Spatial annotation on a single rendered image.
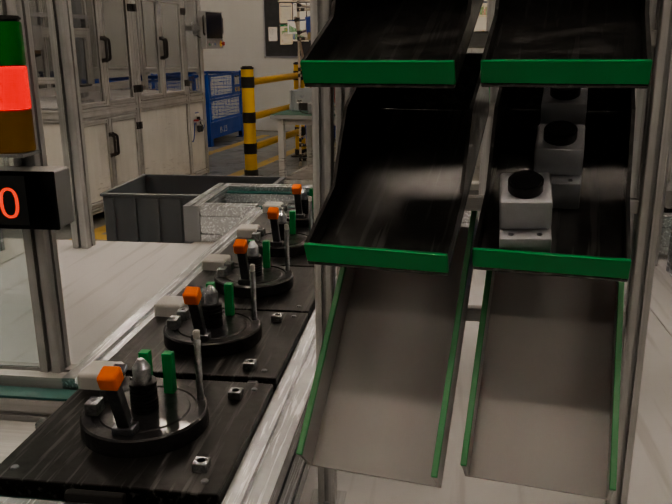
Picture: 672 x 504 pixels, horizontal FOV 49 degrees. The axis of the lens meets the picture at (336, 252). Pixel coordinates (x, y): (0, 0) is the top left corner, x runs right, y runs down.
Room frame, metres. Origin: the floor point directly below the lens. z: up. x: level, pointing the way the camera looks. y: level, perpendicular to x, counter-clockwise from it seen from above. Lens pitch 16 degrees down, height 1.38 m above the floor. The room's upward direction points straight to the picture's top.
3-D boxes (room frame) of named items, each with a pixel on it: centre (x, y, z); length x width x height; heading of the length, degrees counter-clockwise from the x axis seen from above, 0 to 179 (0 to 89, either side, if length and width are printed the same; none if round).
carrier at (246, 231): (1.49, 0.11, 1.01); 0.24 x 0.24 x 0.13; 82
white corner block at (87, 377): (0.86, 0.30, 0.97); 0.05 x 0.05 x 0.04; 82
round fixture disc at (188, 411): (0.75, 0.22, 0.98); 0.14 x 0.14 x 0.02
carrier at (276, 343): (1.00, 0.18, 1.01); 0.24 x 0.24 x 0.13; 82
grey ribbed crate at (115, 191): (2.86, 0.54, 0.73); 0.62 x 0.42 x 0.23; 82
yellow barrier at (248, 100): (9.30, 0.43, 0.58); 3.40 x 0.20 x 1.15; 163
